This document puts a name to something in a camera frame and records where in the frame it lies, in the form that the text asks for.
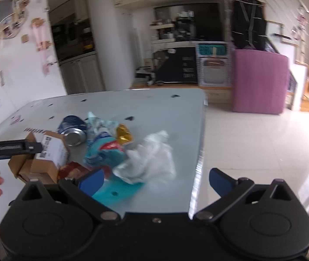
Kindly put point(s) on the black built-in oven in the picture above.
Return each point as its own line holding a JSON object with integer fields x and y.
{"x": 70, "y": 39}

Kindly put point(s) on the cream cabinet doors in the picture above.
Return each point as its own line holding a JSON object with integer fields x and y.
{"x": 82, "y": 73}

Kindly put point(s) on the white plastic bag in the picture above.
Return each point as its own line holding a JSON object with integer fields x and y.
{"x": 149, "y": 157}

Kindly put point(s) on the black lettered sign board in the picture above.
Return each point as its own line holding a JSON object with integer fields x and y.
{"x": 180, "y": 65}

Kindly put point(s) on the pink cloth-covered furniture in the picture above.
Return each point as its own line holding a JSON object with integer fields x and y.
{"x": 260, "y": 81}

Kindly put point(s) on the wooden picture frame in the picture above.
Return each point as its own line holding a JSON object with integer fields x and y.
{"x": 275, "y": 31}

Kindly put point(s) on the white kitchen shelf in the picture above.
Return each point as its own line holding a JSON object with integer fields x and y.
{"x": 165, "y": 31}

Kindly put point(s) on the red snack packet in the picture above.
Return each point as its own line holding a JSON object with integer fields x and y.
{"x": 72, "y": 170}

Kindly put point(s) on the white framed panel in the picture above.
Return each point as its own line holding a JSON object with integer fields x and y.
{"x": 297, "y": 87}

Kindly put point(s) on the gold foil wrapper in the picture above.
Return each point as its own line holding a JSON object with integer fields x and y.
{"x": 124, "y": 136}

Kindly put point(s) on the coffee machine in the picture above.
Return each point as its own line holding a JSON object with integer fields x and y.
{"x": 183, "y": 23}

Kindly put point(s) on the turquoise translucent plastic sheet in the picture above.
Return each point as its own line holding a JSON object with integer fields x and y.
{"x": 121, "y": 191}

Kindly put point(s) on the teal snack wrapper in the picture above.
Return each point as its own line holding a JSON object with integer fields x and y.
{"x": 102, "y": 141}

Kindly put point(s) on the cardboard box with white label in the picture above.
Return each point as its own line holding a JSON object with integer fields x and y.
{"x": 42, "y": 168}

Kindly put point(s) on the crushed blue drink can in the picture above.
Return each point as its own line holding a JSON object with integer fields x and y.
{"x": 71, "y": 130}

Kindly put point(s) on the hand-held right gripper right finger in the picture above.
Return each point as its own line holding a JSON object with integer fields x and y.
{"x": 221, "y": 182}

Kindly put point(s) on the hanging black jacket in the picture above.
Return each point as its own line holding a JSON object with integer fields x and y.
{"x": 248, "y": 21}

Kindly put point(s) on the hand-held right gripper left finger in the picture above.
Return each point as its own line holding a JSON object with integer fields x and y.
{"x": 91, "y": 180}

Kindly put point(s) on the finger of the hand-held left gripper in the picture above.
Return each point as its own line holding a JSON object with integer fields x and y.
{"x": 7, "y": 148}

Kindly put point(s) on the cardboard toy oven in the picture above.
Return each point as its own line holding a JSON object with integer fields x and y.
{"x": 214, "y": 64}

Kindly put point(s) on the wooden platform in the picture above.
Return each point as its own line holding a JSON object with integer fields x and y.
{"x": 181, "y": 87}

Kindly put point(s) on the pink ribbon wall decoration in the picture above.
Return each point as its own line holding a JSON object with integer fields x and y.
{"x": 41, "y": 40}

